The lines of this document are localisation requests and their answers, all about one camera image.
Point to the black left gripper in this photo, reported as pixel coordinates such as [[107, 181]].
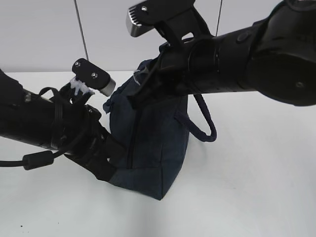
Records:
[[77, 132]]

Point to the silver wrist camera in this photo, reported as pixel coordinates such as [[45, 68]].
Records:
[[143, 17], [93, 77]]

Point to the dark navy fabric lunch bag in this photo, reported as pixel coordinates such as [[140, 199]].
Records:
[[156, 138]]

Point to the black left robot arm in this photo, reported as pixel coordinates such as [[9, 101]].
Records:
[[28, 118]]

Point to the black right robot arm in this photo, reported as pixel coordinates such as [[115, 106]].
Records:
[[275, 56]]

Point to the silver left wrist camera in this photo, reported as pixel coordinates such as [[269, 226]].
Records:
[[93, 77]]

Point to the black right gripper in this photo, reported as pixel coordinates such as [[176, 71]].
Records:
[[169, 77]]

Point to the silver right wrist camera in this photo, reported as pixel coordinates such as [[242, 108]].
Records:
[[143, 17]]

